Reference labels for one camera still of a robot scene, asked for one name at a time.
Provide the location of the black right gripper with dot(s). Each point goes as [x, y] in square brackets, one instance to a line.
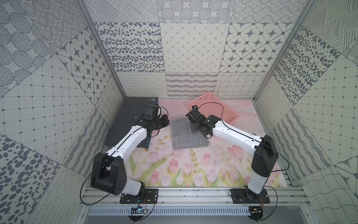
[193, 127]

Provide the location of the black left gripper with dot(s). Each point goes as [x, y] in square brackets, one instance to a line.
[162, 122]

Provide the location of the grey striped square dishcloth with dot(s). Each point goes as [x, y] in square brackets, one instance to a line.
[184, 138]

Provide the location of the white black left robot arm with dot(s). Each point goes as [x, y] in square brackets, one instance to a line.
[109, 173]

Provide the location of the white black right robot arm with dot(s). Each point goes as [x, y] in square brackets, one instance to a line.
[263, 149]

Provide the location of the pink perforated plastic basket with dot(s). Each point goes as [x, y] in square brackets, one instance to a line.
[208, 104]

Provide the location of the small green circuit board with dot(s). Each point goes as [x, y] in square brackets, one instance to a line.
[138, 210]

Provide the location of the dark grey network switch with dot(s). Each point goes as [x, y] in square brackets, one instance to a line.
[129, 113]

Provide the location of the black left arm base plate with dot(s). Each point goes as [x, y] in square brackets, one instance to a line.
[146, 196]

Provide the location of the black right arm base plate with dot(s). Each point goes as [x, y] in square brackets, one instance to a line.
[246, 196]

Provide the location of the aluminium front rail frame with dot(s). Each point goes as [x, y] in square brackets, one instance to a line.
[203, 196]

